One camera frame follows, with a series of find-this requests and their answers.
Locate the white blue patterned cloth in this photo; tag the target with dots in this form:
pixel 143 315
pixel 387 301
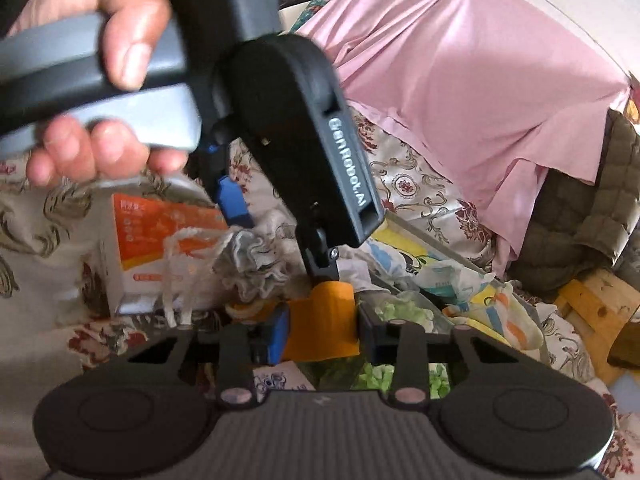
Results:
pixel 275 377

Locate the brown quilted blanket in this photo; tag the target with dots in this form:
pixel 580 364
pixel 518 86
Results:
pixel 590 220

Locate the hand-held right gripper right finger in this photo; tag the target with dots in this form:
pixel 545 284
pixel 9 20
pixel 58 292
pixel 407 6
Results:
pixel 372 335

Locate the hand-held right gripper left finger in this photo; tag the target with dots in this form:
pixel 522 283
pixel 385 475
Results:
pixel 278 335

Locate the floral bedspread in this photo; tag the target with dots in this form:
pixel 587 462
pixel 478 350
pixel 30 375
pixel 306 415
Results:
pixel 425 185

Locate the orange cloth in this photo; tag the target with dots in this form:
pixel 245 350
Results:
pixel 325 320

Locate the cartoon printed cloth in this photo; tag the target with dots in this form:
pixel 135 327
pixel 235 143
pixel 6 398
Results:
pixel 440 280

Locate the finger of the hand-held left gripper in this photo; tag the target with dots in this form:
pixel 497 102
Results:
pixel 232 202
pixel 320 260

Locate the orange and white box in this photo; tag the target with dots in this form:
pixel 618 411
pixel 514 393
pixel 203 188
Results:
pixel 150 240

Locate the person's left hand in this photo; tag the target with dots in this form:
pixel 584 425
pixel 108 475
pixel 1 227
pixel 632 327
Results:
pixel 125 0

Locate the pink cloth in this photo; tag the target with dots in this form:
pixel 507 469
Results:
pixel 475 85

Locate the green fuzzy cloth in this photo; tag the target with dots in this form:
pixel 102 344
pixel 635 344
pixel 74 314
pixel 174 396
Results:
pixel 417 310

